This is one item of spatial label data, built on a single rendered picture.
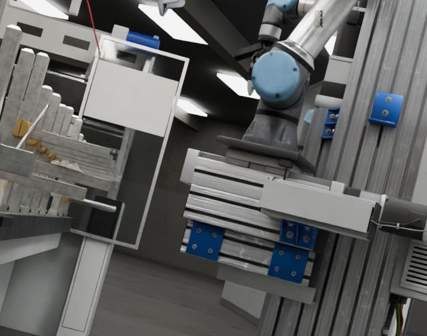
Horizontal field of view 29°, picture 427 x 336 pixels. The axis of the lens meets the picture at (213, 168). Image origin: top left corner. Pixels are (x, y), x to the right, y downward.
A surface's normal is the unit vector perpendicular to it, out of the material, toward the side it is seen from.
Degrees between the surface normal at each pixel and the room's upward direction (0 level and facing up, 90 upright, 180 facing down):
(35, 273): 90
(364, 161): 90
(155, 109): 90
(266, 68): 97
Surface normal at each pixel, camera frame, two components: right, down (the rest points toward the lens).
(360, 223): -0.31, -0.17
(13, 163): 0.09, -0.07
